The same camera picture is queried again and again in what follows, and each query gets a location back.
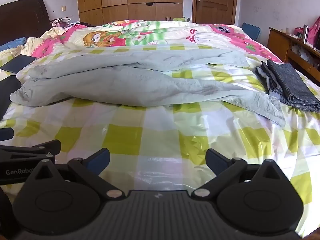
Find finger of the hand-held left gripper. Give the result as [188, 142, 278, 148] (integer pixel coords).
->
[0, 139, 62, 161]
[0, 127, 14, 142]

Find cartoon printed pink quilt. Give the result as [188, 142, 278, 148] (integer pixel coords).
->
[25, 19, 284, 63]

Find pink plastic bag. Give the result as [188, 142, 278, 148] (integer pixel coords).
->
[307, 16, 320, 48]

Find light grey-green pants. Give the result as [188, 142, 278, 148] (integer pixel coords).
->
[10, 49, 287, 128]

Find dark wooden headboard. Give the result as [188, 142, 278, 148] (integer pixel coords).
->
[0, 0, 52, 47]

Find wooden door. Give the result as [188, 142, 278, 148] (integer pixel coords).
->
[192, 0, 238, 25]

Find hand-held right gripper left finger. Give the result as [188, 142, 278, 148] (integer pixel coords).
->
[32, 148, 125, 200]

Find blue pillow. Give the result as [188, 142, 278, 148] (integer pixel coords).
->
[0, 37, 27, 53]

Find folded dark denim jeans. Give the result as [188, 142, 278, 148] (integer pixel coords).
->
[254, 59, 320, 113]

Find green white checked bed sheet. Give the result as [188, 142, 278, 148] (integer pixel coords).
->
[0, 43, 320, 238]

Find black cloth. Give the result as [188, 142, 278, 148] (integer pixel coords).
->
[0, 75, 22, 120]

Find dark blue notebook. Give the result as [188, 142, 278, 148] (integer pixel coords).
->
[0, 54, 37, 74]

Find white bag beside headboard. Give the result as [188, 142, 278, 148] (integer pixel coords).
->
[50, 17, 72, 27]

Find blue foam mat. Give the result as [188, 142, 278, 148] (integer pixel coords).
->
[242, 22, 262, 41]

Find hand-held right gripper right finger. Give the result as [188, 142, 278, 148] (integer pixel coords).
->
[191, 149, 284, 199]

